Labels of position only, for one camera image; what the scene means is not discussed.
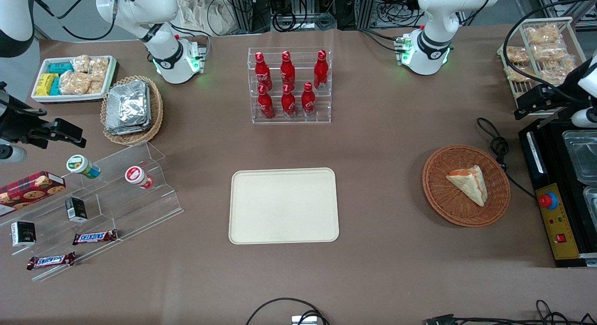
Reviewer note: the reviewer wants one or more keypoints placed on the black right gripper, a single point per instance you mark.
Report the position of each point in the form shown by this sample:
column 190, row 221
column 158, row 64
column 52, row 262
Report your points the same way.
column 16, row 123

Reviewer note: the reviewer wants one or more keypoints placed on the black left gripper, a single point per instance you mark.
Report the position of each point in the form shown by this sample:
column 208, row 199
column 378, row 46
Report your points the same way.
column 565, row 86

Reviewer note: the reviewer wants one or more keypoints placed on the triangle sandwich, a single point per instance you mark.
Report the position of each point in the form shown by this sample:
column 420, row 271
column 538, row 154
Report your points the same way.
column 471, row 185

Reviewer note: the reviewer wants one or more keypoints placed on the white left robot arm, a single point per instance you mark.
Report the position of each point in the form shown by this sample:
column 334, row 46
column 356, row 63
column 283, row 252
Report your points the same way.
column 433, row 17

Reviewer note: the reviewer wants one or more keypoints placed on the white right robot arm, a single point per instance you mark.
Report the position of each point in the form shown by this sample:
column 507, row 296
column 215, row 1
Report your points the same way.
column 154, row 17

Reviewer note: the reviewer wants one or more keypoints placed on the white rectangular snack tray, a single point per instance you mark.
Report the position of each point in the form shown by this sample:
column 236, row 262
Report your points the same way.
column 42, row 99

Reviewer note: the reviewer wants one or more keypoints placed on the oval light wicker basket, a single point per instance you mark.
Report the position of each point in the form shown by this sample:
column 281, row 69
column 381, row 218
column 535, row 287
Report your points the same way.
column 156, row 115

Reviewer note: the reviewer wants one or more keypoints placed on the round brown wicker basket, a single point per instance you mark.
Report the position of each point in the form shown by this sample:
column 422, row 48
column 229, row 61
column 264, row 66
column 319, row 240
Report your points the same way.
column 443, row 194

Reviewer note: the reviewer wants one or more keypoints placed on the cream plastic serving tray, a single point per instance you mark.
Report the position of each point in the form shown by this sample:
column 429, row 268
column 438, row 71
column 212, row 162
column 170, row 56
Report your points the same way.
column 283, row 206

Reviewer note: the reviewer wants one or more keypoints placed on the clear bag of pastry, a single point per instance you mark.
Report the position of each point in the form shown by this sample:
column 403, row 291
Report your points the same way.
column 517, row 54
column 543, row 34
column 519, row 73
column 557, row 72
column 550, row 51

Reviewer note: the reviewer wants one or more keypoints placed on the green lid yogurt cup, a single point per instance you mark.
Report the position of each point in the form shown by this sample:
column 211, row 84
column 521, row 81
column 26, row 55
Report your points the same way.
column 80, row 165

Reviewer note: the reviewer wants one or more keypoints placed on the teal snack pack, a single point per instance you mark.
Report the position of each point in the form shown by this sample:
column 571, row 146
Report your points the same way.
column 60, row 67
column 55, row 87

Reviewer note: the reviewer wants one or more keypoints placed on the yellow snack pack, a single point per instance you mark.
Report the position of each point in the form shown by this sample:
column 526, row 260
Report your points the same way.
column 45, row 84

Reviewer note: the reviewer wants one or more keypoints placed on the clear bag of crackers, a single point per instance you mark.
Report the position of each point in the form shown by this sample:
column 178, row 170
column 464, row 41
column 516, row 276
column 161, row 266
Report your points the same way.
column 74, row 83
column 80, row 63
column 99, row 67
column 96, row 86

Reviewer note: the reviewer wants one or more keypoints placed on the red tartan cookie box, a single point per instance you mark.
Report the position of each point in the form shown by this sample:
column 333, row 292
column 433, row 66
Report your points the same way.
column 28, row 190

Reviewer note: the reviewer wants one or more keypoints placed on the steel food pan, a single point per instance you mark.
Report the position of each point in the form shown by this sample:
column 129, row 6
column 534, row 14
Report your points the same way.
column 592, row 201
column 583, row 155

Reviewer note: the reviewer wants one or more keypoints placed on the small black carton box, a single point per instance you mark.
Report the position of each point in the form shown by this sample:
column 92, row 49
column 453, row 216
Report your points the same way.
column 76, row 209
column 23, row 233

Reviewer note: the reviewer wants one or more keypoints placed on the aluminium foil food containers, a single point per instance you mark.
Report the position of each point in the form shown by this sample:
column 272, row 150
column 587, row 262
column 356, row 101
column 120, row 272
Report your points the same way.
column 128, row 108

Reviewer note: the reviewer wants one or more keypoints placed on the red lid yogurt cup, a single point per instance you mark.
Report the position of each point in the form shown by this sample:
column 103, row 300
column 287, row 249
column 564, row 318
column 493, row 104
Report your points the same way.
column 136, row 176

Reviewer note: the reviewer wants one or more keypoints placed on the Snickers chocolate bar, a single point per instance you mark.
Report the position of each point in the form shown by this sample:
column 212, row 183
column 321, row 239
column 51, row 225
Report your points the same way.
column 50, row 260
column 94, row 237

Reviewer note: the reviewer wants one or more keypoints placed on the clear acrylic step display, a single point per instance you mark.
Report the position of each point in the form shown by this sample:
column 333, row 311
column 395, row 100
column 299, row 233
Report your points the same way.
column 140, row 208

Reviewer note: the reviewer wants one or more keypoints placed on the black heating appliance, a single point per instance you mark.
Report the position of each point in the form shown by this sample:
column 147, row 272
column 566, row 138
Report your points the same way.
column 555, row 231

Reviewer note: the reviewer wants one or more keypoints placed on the white cloth bag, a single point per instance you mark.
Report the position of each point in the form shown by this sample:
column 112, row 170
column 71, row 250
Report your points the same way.
column 205, row 12

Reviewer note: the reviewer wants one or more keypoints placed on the red cola bottle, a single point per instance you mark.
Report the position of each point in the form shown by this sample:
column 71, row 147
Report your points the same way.
column 288, row 103
column 288, row 71
column 262, row 73
column 308, row 102
column 321, row 71
column 266, row 105

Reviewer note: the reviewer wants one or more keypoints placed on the clear acrylic bottle rack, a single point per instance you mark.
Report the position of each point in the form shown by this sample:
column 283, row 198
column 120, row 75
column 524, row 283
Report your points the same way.
column 298, row 121

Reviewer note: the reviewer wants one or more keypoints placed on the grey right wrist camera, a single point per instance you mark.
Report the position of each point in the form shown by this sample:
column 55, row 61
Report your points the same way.
column 11, row 154

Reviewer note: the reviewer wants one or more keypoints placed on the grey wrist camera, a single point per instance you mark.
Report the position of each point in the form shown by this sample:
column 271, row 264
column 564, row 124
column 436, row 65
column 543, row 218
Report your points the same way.
column 11, row 154
column 585, row 118

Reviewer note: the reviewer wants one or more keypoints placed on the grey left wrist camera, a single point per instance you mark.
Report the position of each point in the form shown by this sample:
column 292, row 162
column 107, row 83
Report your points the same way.
column 585, row 118

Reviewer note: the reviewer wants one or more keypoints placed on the aluminium equipment frame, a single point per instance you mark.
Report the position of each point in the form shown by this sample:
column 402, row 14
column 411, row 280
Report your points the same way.
column 242, row 8

